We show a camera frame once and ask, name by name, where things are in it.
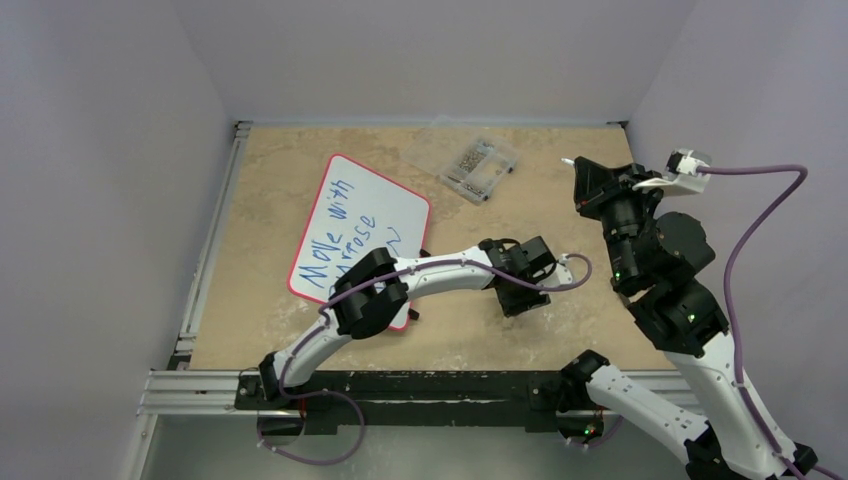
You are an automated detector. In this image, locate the red framed whiteboard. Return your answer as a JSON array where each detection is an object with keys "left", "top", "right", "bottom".
[{"left": 287, "top": 154, "right": 431, "bottom": 303}]

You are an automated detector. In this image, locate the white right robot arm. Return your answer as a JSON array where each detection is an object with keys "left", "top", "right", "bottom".
[{"left": 558, "top": 150, "right": 818, "bottom": 479}]

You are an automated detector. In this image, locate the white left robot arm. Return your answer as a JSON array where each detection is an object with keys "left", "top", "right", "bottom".
[{"left": 258, "top": 237, "right": 572, "bottom": 409}]

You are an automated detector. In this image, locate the clear plastic screw box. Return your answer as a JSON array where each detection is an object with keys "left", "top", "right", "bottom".
[{"left": 401, "top": 116, "right": 520, "bottom": 205}]

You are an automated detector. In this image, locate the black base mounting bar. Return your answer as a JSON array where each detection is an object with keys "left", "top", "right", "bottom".
[{"left": 234, "top": 371, "right": 616, "bottom": 439}]

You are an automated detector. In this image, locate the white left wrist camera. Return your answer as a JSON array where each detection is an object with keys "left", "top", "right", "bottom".
[{"left": 537, "top": 254, "right": 576, "bottom": 292}]

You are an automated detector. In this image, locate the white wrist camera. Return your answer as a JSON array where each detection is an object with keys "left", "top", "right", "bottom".
[
  {"left": 537, "top": 254, "right": 576, "bottom": 292},
  {"left": 632, "top": 149, "right": 712, "bottom": 196}
]

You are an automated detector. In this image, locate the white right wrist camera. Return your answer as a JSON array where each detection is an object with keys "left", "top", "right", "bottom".
[{"left": 632, "top": 149, "right": 712, "bottom": 196}]

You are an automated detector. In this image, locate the wire whiteboard stand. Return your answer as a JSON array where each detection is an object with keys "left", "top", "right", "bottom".
[{"left": 404, "top": 248, "right": 432, "bottom": 319}]

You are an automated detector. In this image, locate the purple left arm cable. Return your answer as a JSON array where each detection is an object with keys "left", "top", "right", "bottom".
[{"left": 254, "top": 252, "right": 594, "bottom": 466}]

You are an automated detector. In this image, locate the aluminium front frame rail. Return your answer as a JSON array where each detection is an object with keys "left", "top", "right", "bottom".
[{"left": 136, "top": 370, "right": 703, "bottom": 416}]

